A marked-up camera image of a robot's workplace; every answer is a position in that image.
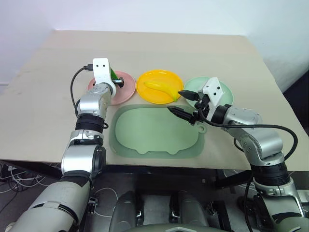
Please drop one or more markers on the yellow toy banana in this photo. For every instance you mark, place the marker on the yellow toy banana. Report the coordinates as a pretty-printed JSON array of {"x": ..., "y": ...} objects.
[{"x": 161, "y": 87}]

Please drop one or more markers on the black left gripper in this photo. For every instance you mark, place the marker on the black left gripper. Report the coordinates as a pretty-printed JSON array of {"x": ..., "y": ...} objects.
[{"x": 120, "y": 82}]

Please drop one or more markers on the dark rounded shape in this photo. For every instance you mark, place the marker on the dark rounded shape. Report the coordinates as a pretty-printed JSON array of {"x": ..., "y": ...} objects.
[
  {"x": 192, "y": 210},
  {"x": 125, "y": 210}
]

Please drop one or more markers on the yellow plate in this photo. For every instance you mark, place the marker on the yellow plate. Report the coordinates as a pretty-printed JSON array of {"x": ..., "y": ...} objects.
[{"x": 154, "y": 77}]

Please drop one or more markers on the translucent green rectangular mat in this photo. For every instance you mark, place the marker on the translucent green rectangular mat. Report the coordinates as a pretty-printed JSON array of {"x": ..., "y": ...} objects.
[{"x": 112, "y": 145}]

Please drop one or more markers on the light green plate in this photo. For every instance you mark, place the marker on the light green plate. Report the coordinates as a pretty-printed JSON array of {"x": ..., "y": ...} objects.
[{"x": 193, "y": 84}]

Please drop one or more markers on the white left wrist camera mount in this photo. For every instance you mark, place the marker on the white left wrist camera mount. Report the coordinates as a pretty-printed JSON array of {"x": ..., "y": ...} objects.
[{"x": 101, "y": 70}]

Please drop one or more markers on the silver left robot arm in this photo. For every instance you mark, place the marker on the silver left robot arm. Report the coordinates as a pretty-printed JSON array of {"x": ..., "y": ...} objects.
[{"x": 79, "y": 154}]

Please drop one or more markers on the light green animal-shaped board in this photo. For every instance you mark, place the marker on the light green animal-shaped board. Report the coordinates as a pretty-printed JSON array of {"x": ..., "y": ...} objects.
[{"x": 154, "y": 130}]

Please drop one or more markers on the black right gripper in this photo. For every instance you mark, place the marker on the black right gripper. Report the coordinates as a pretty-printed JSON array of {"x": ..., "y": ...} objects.
[{"x": 202, "y": 106}]

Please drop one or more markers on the black table frame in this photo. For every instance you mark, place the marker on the black table frame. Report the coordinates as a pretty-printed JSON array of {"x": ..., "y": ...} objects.
[{"x": 169, "y": 170}]

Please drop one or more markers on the green toy vegetable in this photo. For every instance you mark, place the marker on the green toy vegetable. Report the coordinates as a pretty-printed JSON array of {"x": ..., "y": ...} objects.
[{"x": 112, "y": 72}]

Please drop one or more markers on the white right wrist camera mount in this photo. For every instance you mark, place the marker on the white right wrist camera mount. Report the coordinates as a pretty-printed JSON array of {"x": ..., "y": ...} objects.
[{"x": 214, "y": 90}]

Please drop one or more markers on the grey robot torso edge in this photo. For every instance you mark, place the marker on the grey robot torso edge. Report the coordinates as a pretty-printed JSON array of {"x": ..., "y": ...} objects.
[{"x": 173, "y": 228}]

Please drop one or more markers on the pink plate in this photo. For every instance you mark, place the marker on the pink plate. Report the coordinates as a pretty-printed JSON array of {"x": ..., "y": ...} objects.
[{"x": 126, "y": 93}]

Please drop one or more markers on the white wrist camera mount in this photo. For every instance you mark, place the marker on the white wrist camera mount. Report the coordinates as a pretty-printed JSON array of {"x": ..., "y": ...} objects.
[
  {"x": 101, "y": 70},
  {"x": 214, "y": 90}
]

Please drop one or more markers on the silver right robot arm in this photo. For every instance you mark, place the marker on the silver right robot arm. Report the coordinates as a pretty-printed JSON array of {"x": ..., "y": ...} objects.
[{"x": 265, "y": 142}]

